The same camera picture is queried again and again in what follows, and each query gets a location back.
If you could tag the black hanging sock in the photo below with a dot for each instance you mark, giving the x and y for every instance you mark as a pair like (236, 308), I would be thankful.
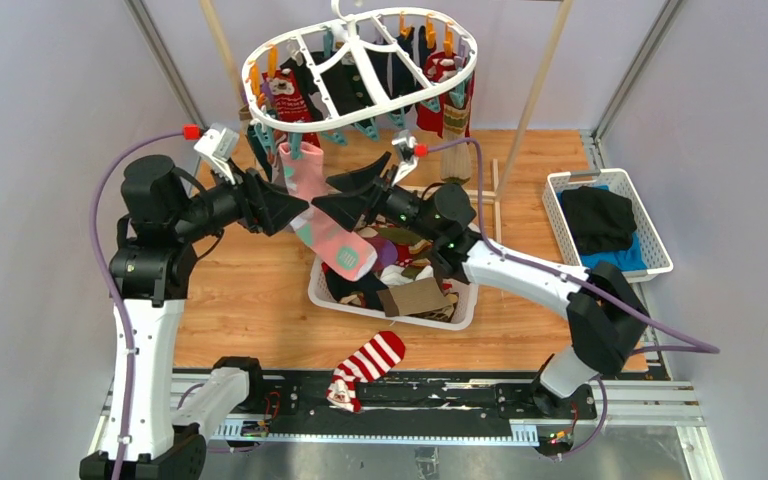
(345, 84)

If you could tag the blue folded garment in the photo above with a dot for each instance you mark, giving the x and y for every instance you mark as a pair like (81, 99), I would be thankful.
(616, 258)

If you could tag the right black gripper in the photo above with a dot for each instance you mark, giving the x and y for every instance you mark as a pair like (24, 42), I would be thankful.
(348, 208)

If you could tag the tan striped hanging sock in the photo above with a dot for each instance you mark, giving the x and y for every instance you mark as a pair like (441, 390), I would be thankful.
(456, 163)

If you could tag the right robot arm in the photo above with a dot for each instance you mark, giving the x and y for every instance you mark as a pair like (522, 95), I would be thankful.
(604, 315)

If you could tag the teal clip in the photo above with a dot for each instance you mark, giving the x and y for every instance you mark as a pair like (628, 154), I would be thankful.
(369, 128)

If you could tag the brown ribbed sock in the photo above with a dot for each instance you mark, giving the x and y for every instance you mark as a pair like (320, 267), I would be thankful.
(419, 297)

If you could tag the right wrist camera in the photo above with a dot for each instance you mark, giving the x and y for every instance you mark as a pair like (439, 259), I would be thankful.
(409, 151)

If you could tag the red white striped sock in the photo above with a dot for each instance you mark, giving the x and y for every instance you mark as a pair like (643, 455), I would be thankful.
(373, 360)

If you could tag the pink sock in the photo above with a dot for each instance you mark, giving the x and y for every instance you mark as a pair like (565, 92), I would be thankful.
(343, 251)

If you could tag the dark teal sock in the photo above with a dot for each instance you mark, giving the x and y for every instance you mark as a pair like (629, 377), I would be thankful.
(267, 161)

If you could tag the black folded garment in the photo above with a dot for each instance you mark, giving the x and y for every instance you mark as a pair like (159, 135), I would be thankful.
(598, 219)

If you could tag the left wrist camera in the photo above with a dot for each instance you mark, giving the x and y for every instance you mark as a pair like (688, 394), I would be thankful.
(215, 145)

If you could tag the white side basket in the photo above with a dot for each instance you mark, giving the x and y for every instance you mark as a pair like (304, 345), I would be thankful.
(650, 248)

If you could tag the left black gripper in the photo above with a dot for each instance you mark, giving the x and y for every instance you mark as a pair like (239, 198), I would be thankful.
(264, 206)

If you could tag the red patterned sock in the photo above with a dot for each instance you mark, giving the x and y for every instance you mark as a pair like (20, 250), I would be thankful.
(288, 99)

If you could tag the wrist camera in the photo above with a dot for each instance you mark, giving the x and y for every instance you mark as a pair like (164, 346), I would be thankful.
(215, 145)
(409, 151)

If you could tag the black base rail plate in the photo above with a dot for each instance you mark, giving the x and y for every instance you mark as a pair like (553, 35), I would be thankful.
(410, 406)

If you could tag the white round clip hanger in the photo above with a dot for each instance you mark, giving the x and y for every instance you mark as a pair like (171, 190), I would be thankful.
(356, 36)

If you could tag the white sock laundry basket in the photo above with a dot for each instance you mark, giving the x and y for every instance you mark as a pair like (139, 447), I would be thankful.
(402, 258)

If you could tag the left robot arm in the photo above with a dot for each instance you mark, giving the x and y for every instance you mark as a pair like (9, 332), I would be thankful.
(148, 278)

